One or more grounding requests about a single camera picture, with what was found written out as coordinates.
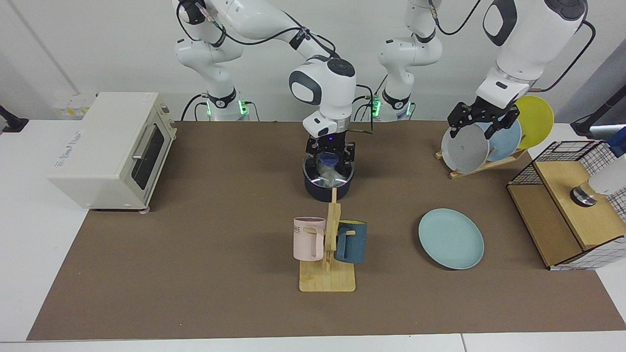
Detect brown table cloth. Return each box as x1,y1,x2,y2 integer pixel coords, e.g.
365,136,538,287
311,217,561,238
26,120,626,341

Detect pink cup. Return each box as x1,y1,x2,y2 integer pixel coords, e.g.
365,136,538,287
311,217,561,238
292,217,327,262

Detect wooden plate rack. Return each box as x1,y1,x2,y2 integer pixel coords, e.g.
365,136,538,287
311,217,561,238
435,148,529,180

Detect light blue plate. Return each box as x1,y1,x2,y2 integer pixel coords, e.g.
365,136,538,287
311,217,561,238
477,117,522,163

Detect wooden cup stand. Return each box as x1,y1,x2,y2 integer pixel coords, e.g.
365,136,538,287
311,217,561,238
299,187,356,293

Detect white vermicelli bundle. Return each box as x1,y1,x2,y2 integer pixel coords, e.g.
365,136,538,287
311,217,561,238
315,164,343,187

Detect dark teal cup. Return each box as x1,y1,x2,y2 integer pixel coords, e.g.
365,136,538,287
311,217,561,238
334,220,367,264

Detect yellow plate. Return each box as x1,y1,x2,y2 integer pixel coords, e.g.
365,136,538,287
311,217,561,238
514,95,555,150

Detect black pot purple handle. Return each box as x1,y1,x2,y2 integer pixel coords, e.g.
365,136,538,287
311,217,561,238
303,152,355,202

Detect wire basket wooden floor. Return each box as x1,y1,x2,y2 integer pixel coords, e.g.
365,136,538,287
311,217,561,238
507,140,626,271

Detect white wall socket strip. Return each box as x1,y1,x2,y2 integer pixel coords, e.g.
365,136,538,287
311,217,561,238
53,93,97,118

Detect pale toaster oven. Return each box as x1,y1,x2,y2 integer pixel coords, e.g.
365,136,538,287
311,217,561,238
47,92,177,214

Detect blue object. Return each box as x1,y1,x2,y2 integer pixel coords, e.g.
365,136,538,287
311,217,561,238
606,126,626,158

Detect grey plate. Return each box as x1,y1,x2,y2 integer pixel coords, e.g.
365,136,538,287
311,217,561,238
441,122,491,174

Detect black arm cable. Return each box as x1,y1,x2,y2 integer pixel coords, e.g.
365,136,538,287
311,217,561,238
429,0,597,93
193,0,375,133

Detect white cylinder silver ring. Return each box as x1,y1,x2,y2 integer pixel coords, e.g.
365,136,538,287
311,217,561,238
570,164,626,208

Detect glass lid blue knob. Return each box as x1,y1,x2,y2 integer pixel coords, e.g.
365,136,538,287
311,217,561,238
302,151,355,189

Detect black mount bracket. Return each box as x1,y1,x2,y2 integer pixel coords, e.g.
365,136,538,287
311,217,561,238
0,105,28,133
570,84,626,140

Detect mint green plate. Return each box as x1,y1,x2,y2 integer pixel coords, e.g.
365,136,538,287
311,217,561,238
418,209,485,270

